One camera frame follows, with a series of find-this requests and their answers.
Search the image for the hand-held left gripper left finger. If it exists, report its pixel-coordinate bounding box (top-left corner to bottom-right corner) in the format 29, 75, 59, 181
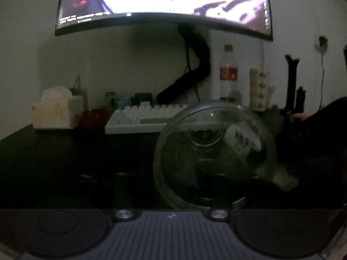
68, 172, 144, 210

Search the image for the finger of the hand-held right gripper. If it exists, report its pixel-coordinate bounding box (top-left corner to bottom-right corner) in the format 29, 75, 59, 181
246, 148, 287, 170

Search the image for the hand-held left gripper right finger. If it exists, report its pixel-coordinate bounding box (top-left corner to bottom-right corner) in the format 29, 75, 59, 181
190, 165, 288, 210

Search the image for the white paper sheet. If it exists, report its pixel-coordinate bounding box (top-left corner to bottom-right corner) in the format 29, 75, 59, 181
225, 124, 299, 192

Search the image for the clear plastic container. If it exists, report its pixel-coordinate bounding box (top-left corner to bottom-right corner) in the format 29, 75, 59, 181
153, 100, 277, 211

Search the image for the small black bottle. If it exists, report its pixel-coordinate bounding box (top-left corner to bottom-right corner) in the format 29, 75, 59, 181
295, 86, 306, 114

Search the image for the black forked stand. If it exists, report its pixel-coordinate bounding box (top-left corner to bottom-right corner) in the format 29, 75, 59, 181
280, 55, 301, 115

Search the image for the patterned paper cup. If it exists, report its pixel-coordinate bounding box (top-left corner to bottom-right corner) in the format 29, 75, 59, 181
249, 68, 275, 111

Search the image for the white and blue keyboard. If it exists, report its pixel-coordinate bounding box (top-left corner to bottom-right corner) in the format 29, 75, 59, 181
105, 101, 206, 135

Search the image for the red cup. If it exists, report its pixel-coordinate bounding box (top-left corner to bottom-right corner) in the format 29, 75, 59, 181
79, 109, 111, 129

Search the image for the blue jar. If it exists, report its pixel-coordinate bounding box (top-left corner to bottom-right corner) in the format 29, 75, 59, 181
112, 96, 133, 109

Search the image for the beige tissue box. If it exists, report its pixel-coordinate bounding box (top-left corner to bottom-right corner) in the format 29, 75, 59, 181
31, 86, 83, 129

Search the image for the black power cable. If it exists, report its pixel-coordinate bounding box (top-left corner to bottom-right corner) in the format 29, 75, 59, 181
318, 50, 326, 111

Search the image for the wall socket with plug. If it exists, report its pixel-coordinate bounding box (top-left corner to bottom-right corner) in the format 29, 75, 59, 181
314, 35, 330, 52

